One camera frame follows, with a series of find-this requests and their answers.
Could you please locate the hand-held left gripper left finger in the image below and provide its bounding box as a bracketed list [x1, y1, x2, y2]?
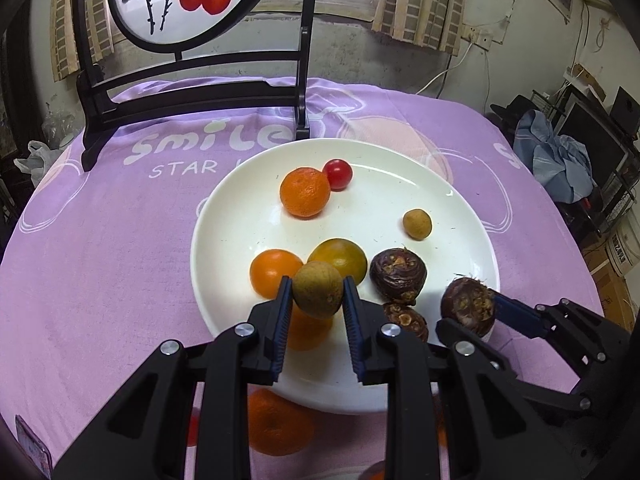
[52, 276, 293, 480]

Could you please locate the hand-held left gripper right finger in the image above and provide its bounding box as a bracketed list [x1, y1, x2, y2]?
[342, 276, 556, 480]

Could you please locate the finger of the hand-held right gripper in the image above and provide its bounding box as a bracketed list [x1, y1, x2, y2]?
[436, 317, 596, 423]
[492, 292, 631, 382]

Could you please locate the orange tomato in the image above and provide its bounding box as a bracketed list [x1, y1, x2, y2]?
[249, 249, 306, 300]
[286, 306, 335, 352]

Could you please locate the tan longan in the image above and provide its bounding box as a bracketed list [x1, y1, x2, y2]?
[291, 263, 345, 319]
[403, 209, 433, 240]

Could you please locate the large dark water chestnut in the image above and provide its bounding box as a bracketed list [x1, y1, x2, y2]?
[369, 247, 428, 306]

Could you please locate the yellow-green tomato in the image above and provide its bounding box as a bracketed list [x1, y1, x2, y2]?
[306, 238, 368, 288]

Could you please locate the orange tangerine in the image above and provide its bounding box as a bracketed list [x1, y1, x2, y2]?
[279, 167, 332, 219]
[247, 387, 316, 457]

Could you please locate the white oval plate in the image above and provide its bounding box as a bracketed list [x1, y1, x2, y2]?
[190, 138, 501, 415]

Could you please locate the brown cardboard box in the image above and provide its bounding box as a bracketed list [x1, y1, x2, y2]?
[582, 247, 636, 331]

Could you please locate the white printed box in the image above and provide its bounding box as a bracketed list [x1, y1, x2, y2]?
[605, 225, 640, 278]

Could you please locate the blue crumpled cloth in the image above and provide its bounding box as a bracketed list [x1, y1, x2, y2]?
[515, 110, 596, 204]

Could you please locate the black monitor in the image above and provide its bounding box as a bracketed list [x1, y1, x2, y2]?
[557, 100, 631, 186]

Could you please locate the black hat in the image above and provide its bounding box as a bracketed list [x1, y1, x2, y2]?
[490, 95, 538, 128]

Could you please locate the purple printed tablecloth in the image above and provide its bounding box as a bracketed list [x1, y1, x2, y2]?
[0, 77, 608, 480]

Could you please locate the white plastic bag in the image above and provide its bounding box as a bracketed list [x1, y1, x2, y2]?
[14, 140, 56, 188]

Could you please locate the checked beige curtain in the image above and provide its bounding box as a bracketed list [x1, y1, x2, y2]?
[372, 0, 468, 57]
[50, 0, 126, 82]

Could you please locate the white cable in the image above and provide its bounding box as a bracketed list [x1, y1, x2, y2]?
[412, 42, 473, 96]

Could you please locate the white wall socket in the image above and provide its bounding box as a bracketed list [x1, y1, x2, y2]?
[462, 25, 493, 51]

